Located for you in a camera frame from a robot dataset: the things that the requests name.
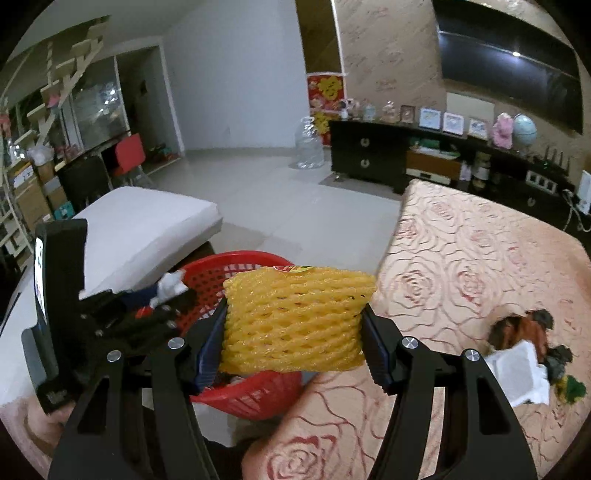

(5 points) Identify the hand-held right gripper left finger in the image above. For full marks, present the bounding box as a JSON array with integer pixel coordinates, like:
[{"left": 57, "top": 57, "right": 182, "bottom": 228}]
[{"left": 48, "top": 300, "right": 230, "bottom": 480}]

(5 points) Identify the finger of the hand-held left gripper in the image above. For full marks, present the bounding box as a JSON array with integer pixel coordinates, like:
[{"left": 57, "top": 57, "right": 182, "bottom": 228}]
[
  {"left": 134, "top": 291, "right": 197, "bottom": 329},
  {"left": 113, "top": 284, "right": 162, "bottom": 311}
]

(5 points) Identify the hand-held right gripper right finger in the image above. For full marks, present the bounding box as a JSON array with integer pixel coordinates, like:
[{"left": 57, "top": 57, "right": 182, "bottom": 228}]
[{"left": 362, "top": 305, "right": 539, "bottom": 480}]

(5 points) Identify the small white tissue scrap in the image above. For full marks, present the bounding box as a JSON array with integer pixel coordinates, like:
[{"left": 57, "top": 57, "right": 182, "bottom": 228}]
[{"left": 157, "top": 271, "right": 189, "bottom": 305}]

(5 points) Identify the red plastic mesh basket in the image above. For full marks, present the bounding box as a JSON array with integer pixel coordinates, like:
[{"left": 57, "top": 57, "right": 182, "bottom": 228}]
[{"left": 178, "top": 250, "right": 305, "bottom": 420}]

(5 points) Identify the yellow foam fruit net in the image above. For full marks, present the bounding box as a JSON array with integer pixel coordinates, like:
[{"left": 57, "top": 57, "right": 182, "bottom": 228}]
[{"left": 218, "top": 266, "right": 377, "bottom": 374}]

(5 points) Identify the white paper sheet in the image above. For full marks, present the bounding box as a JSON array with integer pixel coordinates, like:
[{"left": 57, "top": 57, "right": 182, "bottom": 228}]
[{"left": 485, "top": 342, "right": 551, "bottom": 408}]

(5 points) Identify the brown paper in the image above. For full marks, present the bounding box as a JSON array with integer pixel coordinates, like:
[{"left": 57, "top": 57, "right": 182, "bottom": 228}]
[{"left": 489, "top": 314, "right": 550, "bottom": 352}]

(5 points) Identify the person's left forearm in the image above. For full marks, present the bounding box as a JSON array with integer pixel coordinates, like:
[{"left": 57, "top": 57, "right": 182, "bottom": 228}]
[{"left": 0, "top": 392, "right": 70, "bottom": 467}]

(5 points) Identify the stack of cardboard boxes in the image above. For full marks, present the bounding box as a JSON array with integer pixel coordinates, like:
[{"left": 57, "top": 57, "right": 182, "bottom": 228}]
[{"left": 9, "top": 157, "right": 70, "bottom": 232}]

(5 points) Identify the white cushioned ottoman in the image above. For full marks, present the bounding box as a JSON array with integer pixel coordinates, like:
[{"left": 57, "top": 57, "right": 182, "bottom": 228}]
[{"left": 0, "top": 186, "right": 223, "bottom": 407}]

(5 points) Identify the black chair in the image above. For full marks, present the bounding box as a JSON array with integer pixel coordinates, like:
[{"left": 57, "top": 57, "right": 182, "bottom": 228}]
[{"left": 58, "top": 156, "right": 109, "bottom": 213}]

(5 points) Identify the floral tablecloth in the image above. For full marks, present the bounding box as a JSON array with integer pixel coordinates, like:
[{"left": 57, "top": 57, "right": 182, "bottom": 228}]
[{"left": 242, "top": 179, "right": 591, "bottom": 480}]

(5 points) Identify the red chair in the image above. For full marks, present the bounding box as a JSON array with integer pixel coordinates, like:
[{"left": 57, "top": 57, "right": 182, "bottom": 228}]
[{"left": 112, "top": 134, "right": 153, "bottom": 188}]

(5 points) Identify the patterned glass partition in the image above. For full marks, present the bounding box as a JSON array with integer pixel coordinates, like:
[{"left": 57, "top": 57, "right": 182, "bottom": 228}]
[{"left": 69, "top": 58, "right": 130, "bottom": 148}]

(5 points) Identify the dark green crumpled wrapper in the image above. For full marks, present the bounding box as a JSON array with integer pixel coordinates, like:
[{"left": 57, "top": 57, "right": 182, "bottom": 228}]
[{"left": 545, "top": 346, "right": 587, "bottom": 407}]

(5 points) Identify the orange brown box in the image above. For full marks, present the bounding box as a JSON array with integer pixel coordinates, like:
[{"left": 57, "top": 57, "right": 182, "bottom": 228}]
[{"left": 406, "top": 148, "right": 462, "bottom": 181}]

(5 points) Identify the black TV cabinet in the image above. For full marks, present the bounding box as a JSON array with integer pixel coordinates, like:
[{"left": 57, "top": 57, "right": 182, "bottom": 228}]
[{"left": 329, "top": 119, "right": 591, "bottom": 232}]

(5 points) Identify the clear water jug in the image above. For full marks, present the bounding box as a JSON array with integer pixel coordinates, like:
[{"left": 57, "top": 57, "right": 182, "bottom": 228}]
[{"left": 293, "top": 116, "right": 326, "bottom": 169}]

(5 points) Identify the pale jar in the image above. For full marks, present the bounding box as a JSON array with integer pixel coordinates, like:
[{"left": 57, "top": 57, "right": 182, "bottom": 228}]
[{"left": 475, "top": 152, "right": 492, "bottom": 188}]

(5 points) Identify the white socket panel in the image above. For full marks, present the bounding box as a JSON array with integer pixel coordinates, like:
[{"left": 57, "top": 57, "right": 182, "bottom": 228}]
[{"left": 526, "top": 170, "right": 557, "bottom": 191}]

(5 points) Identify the pink plush toy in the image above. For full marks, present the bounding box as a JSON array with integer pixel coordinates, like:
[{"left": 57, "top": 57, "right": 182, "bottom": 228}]
[{"left": 492, "top": 112, "right": 515, "bottom": 149}]

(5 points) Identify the black antenna router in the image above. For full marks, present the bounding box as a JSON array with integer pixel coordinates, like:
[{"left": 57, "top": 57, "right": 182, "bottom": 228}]
[{"left": 531, "top": 145, "right": 571, "bottom": 174}]

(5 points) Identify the white upright router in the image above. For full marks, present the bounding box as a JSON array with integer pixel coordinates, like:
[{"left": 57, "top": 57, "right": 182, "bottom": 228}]
[{"left": 577, "top": 171, "right": 591, "bottom": 232}]

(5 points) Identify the pale blue globe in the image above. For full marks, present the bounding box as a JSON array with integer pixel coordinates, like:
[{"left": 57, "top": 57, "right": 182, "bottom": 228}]
[{"left": 512, "top": 113, "right": 539, "bottom": 153}]

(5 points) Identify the white ladder wall shelf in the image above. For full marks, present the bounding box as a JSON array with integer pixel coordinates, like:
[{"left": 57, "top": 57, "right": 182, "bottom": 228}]
[{"left": 0, "top": 23, "right": 109, "bottom": 153}]

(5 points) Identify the white cable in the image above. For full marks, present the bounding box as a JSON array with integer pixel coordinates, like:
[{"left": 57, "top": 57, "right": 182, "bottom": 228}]
[{"left": 561, "top": 189, "right": 587, "bottom": 232}]

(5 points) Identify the red festive wall poster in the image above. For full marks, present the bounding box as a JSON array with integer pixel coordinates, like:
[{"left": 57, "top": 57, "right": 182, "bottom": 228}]
[{"left": 307, "top": 71, "right": 345, "bottom": 147}]

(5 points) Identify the wall-mounted television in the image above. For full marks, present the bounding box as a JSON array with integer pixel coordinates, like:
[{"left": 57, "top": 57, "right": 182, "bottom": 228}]
[{"left": 434, "top": 0, "right": 583, "bottom": 134}]

